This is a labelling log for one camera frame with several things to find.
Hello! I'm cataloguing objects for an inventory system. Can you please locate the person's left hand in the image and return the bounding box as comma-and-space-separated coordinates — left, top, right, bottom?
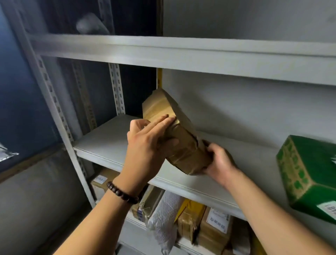
113, 115, 180, 198

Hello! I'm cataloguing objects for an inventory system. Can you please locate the person's right hand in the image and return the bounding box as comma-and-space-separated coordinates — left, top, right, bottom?
202, 143, 241, 188

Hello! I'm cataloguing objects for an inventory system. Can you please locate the plain green cardboard box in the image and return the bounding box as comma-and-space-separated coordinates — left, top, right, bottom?
276, 135, 336, 225

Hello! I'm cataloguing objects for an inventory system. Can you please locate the row of parcels shelf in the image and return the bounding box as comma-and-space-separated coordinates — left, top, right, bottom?
90, 168, 267, 255

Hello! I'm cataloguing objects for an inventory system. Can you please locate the brown box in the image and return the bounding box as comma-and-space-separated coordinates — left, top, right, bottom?
142, 88, 214, 176

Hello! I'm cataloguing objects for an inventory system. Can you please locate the white paper sheet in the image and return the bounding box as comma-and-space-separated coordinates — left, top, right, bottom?
0, 143, 20, 162

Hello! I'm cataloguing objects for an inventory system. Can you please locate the dark bead bracelet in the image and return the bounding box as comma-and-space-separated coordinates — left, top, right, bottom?
106, 181, 140, 205

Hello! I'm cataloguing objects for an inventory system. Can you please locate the person's right forearm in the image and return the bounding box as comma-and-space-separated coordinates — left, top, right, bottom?
225, 169, 336, 255

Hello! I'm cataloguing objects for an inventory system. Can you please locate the white metal shelf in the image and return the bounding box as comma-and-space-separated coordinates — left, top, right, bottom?
5, 0, 336, 255

